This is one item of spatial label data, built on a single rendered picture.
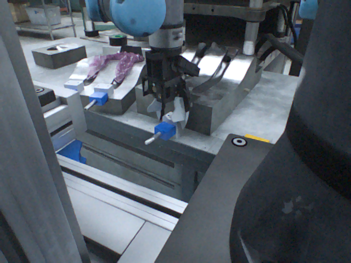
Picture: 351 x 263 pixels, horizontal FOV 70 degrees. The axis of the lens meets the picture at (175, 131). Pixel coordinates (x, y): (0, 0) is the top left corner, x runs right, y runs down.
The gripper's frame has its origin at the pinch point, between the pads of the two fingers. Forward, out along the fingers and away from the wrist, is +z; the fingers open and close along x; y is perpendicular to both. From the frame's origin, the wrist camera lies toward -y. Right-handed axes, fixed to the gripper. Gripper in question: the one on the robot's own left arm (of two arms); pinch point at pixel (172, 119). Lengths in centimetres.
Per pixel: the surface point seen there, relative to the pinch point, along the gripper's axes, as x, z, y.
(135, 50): -46, -5, -31
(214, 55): -8.1, -8.5, -35.0
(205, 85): -1.5, -3.4, -19.1
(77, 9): -802, 74, -489
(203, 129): 6.7, 3.2, -5.3
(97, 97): -23.7, -2.2, 6.3
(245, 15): -16, -17, -76
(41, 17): -514, 44, -221
